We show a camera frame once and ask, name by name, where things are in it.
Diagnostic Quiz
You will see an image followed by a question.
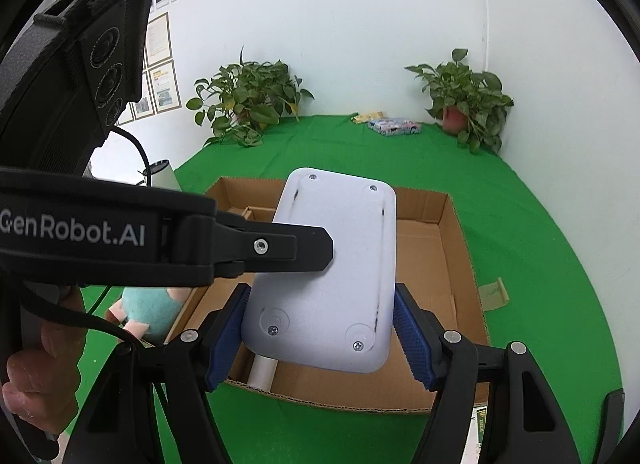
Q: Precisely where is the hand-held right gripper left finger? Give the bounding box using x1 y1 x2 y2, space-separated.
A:
70 283 252 464

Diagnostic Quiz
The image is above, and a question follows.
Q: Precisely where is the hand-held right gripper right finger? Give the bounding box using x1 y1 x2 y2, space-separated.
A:
392 283 582 464

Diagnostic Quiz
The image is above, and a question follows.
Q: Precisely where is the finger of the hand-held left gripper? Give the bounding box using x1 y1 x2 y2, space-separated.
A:
212 211 335 279

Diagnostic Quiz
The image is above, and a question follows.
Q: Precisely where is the white hair dryer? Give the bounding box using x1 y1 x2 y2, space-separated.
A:
248 355 278 391

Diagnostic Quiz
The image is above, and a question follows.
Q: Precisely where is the white scale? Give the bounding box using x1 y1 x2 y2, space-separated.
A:
241 167 397 374

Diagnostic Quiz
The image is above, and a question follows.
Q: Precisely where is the pink pig plush toy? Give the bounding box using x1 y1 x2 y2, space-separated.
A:
105 287 191 345

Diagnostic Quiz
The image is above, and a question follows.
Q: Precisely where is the large shallow cardboard box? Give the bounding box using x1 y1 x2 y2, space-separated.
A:
165 175 492 415

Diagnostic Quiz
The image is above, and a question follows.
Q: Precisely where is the person's left hand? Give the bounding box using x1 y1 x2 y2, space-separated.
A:
2 288 89 435

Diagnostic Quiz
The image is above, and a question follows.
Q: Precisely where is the beige tape piece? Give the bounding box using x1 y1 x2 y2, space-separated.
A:
477 279 511 312

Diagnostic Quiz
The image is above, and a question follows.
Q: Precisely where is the green and white medicine box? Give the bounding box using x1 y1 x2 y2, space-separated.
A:
470 401 493 447

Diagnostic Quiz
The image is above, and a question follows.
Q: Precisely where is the green tablecloth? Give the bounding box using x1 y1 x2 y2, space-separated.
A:
75 114 626 464

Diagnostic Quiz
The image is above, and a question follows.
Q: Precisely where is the leafy green potted plant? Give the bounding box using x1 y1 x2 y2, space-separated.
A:
186 47 316 149

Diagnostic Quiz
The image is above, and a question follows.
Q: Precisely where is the patterned tissue pack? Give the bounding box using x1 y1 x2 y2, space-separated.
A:
367 117 422 136

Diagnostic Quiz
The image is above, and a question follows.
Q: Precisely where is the group of framed certificates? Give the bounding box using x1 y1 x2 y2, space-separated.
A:
115 12 182 126

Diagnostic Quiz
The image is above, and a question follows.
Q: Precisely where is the green plant in red pot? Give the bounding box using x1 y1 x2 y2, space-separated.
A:
404 48 515 155

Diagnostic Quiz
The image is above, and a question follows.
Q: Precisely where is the black cable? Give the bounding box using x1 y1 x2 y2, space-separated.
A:
106 124 152 188

